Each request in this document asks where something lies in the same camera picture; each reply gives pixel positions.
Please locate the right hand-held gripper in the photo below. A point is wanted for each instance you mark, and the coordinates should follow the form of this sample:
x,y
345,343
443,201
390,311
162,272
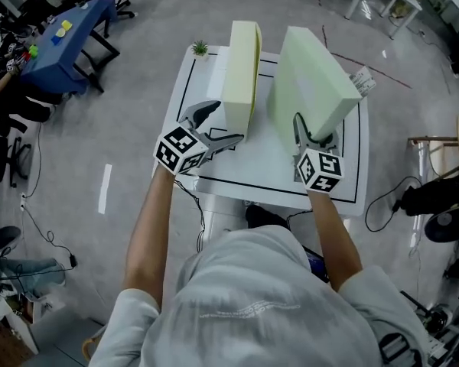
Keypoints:
x,y
321,170

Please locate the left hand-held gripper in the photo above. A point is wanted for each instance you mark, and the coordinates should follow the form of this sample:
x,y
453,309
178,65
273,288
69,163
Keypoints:
x,y
180,151

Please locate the blue cloth-covered table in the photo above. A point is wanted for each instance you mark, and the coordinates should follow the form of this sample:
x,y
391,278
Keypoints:
x,y
72,52

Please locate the person's black trousers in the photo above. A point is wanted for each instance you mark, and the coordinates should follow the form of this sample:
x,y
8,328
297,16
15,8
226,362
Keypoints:
x,y
265,216

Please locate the wooden chair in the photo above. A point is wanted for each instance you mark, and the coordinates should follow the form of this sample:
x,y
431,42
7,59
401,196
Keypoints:
x,y
87,348

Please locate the black waist-worn device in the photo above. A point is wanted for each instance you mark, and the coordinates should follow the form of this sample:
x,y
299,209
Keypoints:
x,y
317,266

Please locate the cream bowl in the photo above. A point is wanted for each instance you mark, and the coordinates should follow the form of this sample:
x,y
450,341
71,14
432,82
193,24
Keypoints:
x,y
60,33

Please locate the person's left forearm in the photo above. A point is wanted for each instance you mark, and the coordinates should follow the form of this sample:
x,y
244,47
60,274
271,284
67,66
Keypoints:
x,y
145,243

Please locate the black moulded chair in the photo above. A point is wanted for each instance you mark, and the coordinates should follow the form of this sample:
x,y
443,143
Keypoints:
x,y
443,224

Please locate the yellow cup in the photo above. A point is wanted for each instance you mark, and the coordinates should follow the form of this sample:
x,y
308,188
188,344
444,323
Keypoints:
x,y
67,24

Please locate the small potted plant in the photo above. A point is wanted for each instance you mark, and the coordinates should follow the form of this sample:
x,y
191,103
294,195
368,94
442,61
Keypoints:
x,y
199,48

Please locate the white table with black lines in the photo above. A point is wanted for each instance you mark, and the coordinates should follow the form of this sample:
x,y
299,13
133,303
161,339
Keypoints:
x,y
267,159

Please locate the blue cup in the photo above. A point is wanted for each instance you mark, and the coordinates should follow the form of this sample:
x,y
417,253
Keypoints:
x,y
57,41

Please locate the green cup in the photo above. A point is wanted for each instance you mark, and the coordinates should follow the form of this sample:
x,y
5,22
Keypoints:
x,y
33,50

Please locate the person's right forearm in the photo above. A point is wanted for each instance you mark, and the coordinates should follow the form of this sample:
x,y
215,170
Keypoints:
x,y
334,243

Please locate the person's white shirt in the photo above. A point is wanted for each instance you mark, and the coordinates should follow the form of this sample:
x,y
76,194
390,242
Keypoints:
x,y
260,312

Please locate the white power strip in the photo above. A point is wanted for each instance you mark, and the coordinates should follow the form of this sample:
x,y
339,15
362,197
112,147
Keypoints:
x,y
23,201

